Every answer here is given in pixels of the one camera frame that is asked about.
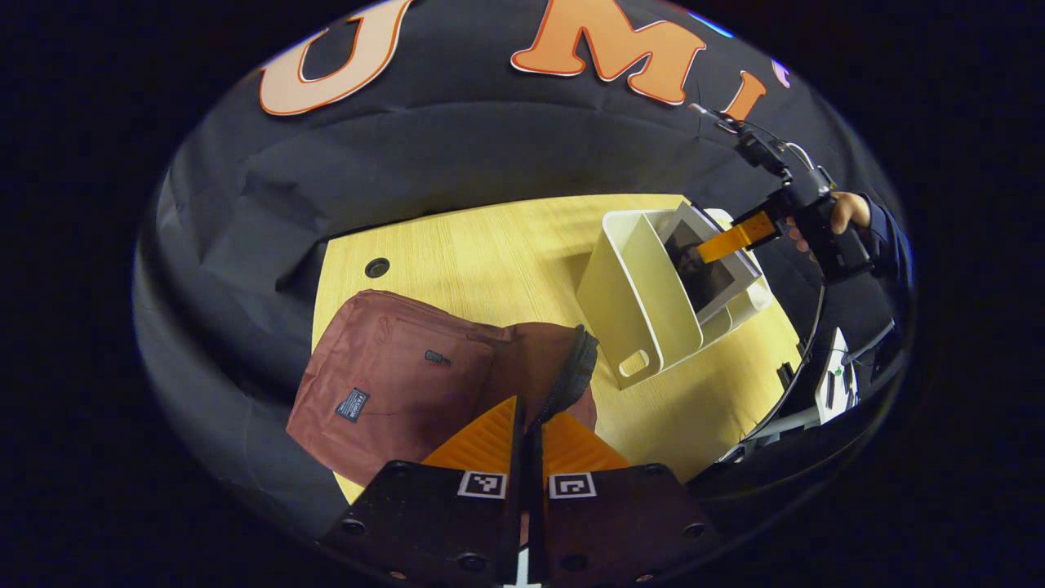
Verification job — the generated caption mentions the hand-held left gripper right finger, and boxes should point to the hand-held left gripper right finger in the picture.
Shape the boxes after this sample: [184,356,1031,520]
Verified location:
[529,411,721,587]

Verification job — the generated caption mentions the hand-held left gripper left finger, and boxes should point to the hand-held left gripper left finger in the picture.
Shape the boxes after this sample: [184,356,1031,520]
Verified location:
[322,396,524,587]

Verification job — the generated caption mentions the white equipment stand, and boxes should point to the white equipment stand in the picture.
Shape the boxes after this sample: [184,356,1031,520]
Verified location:
[804,327,858,425]

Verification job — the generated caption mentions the grey portrait book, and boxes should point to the grey portrait book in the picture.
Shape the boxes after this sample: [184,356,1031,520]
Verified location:
[663,203,764,327]

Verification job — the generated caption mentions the white plastic bookshelf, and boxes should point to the white plastic bookshelf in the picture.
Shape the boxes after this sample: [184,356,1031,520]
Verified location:
[576,208,775,391]

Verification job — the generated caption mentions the maroon schoolbag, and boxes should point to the maroon schoolbag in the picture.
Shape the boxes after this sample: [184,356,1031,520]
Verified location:
[286,290,601,491]

